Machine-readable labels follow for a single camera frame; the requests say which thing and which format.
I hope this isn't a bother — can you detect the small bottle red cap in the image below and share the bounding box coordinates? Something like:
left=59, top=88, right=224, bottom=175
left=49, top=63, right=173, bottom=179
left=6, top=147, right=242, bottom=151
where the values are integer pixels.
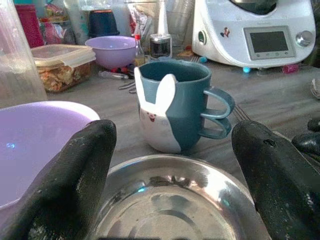
left=134, top=34, right=146, bottom=67

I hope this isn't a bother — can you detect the large purple plastic bowl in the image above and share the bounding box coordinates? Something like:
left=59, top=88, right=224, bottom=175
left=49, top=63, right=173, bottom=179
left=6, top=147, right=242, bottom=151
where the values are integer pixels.
left=0, top=100, right=101, bottom=221

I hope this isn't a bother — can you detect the clear lidded food container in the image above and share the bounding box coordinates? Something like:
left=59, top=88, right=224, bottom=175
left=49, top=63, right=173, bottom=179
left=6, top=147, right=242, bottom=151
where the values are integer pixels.
left=31, top=44, right=97, bottom=93

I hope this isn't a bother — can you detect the small dark glass jar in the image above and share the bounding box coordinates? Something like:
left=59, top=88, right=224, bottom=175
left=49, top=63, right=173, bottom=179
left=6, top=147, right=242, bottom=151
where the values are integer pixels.
left=149, top=33, right=173, bottom=60

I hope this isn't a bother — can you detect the teal bunny mug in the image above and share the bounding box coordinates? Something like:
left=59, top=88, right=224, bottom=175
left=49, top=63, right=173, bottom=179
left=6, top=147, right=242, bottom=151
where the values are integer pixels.
left=134, top=59, right=236, bottom=154

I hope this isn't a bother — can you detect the grey wooden table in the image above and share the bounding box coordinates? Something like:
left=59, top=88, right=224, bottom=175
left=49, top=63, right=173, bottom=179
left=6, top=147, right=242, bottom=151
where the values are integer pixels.
left=0, top=58, right=320, bottom=191

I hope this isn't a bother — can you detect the round steel plate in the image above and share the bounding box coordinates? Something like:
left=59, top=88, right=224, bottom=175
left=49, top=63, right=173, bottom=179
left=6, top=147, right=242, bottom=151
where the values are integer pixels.
left=92, top=154, right=272, bottom=240

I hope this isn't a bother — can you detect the clear bottle orange cap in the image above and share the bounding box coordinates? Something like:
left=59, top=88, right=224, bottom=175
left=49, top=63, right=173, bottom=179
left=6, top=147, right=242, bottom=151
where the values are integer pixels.
left=0, top=0, right=48, bottom=108

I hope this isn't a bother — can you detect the white slim bottle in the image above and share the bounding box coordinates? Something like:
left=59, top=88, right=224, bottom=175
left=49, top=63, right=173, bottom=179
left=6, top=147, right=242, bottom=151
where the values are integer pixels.
left=157, top=0, right=170, bottom=36

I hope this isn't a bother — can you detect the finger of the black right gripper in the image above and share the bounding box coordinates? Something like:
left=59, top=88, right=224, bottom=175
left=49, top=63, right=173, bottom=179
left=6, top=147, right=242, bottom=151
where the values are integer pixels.
left=306, top=119, right=320, bottom=133
left=291, top=133, right=320, bottom=161

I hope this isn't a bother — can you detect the white kitchen machine with screen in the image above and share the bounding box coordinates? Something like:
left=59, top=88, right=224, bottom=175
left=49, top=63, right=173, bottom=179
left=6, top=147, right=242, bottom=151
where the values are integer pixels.
left=191, top=0, right=316, bottom=70

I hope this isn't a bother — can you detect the dark blue cup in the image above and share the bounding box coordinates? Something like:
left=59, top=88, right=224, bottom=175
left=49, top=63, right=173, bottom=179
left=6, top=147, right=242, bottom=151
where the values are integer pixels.
left=87, top=9, right=120, bottom=38

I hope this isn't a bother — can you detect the steel fork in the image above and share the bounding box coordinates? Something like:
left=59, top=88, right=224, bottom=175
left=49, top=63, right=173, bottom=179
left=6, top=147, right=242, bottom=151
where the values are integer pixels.
left=233, top=104, right=252, bottom=123

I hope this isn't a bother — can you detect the steel spoon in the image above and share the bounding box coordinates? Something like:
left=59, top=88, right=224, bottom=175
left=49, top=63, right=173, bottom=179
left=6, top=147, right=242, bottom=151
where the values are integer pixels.
left=310, top=78, right=320, bottom=100

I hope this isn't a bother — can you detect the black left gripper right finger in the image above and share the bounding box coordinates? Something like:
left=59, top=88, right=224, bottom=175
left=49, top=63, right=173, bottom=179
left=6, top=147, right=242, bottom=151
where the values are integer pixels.
left=231, top=119, right=320, bottom=240

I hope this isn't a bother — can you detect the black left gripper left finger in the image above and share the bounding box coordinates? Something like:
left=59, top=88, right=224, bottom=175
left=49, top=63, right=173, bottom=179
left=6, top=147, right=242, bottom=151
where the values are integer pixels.
left=0, top=119, right=118, bottom=240

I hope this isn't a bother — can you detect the small purple plastic bowl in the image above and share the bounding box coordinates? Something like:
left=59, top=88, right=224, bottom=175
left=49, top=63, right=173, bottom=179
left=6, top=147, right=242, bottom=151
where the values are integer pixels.
left=84, top=35, right=138, bottom=70

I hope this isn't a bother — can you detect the white handled utensil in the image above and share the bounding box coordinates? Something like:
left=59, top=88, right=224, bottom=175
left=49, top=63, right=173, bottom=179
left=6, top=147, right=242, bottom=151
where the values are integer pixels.
left=98, top=70, right=130, bottom=80

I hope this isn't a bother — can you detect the steel cutlery piece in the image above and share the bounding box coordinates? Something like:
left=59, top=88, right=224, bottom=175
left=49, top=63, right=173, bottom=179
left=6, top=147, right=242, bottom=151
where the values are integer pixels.
left=118, top=80, right=138, bottom=95

